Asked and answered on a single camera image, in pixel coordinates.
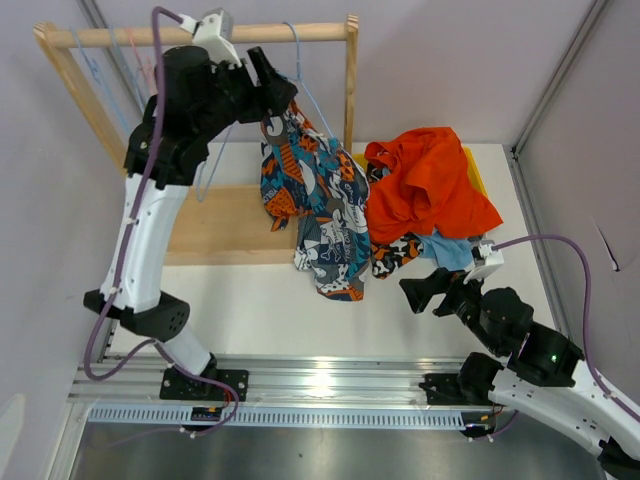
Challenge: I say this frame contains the orange black camouflage shorts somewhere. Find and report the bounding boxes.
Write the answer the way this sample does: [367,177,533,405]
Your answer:
[367,162,426,280]

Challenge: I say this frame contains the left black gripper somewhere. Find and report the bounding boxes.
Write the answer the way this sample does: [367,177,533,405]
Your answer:
[196,47,298,142]

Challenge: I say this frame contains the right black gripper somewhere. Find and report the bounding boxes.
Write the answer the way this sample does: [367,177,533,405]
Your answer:
[397,265,502,354]

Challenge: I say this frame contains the bright orange shorts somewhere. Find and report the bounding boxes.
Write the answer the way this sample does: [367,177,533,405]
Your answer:
[364,127,503,244]

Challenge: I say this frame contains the yellow plastic tray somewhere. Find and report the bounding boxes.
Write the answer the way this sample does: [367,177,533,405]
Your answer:
[353,147,488,197]

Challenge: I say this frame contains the blue orange patterned shorts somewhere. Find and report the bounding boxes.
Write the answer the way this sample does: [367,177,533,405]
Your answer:
[260,102,371,302]

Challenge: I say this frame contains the light blue shorts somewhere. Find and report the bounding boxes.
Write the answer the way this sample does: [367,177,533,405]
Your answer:
[417,230,473,271]

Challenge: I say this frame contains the blue wire hanger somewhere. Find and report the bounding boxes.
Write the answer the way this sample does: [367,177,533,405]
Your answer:
[283,21,336,139]
[195,124,235,203]
[108,26,145,111]
[70,28,131,134]

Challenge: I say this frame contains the wooden clothes rack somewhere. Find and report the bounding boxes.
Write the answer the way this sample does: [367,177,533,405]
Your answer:
[33,14,359,265]

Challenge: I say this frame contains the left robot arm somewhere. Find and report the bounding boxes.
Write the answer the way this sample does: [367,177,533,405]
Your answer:
[83,46,297,400]

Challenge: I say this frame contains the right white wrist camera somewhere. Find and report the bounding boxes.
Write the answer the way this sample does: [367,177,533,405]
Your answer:
[463,239,505,284]

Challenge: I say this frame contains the pink wire hanger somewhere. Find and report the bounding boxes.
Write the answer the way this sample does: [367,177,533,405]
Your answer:
[125,28,157,96]

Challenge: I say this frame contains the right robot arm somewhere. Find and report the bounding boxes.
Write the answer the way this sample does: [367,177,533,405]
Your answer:
[399,268,639,479]

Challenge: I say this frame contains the aluminium mounting rail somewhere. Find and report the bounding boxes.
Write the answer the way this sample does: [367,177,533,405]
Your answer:
[68,355,514,431]

